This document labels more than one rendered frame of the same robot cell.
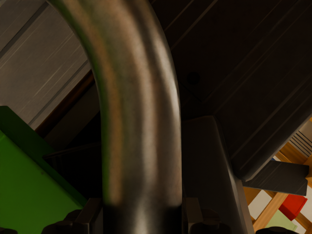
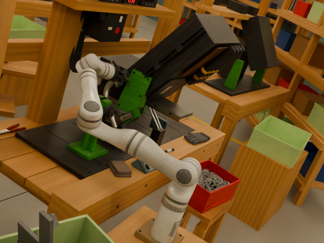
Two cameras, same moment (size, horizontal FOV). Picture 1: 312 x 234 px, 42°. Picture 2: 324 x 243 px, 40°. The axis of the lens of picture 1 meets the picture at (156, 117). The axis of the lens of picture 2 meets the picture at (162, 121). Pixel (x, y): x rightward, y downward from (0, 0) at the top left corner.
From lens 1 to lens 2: 208 cm
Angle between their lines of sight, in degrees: 26
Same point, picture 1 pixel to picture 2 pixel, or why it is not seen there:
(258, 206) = not seen: outside the picture
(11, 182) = (126, 90)
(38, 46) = (146, 124)
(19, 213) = (128, 88)
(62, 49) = (148, 121)
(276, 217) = (311, 17)
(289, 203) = (302, 11)
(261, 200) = not seen: outside the picture
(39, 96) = not seen: hidden behind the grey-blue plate
